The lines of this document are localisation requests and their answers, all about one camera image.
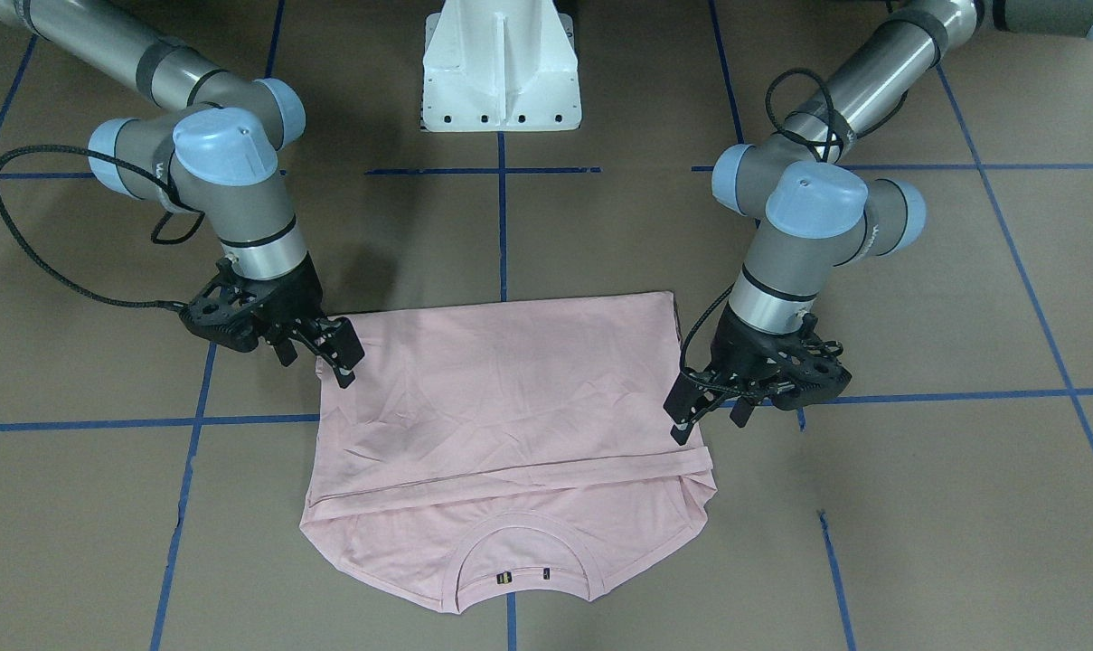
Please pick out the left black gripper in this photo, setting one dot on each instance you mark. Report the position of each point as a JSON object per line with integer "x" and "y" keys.
{"x": 736, "y": 345}

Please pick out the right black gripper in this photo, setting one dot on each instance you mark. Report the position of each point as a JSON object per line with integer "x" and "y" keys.
{"x": 295, "y": 291}

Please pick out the pink Snoopy t-shirt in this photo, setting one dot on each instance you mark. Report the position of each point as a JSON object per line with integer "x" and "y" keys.
{"x": 510, "y": 446}

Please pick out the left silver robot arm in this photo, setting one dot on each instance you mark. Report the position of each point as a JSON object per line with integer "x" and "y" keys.
{"x": 815, "y": 216}

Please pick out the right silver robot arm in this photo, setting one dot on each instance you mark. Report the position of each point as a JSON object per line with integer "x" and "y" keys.
{"x": 214, "y": 154}

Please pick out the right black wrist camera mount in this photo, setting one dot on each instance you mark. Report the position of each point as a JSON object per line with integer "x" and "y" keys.
{"x": 222, "y": 311}

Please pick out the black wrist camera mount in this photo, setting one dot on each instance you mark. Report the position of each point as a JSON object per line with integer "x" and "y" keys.
{"x": 808, "y": 368}
{"x": 222, "y": 311}

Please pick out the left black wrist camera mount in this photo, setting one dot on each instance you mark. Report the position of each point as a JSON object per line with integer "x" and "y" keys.
{"x": 808, "y": 368}

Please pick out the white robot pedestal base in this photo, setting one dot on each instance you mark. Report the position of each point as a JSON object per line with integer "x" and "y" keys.
{"x": 500, "y": 66}

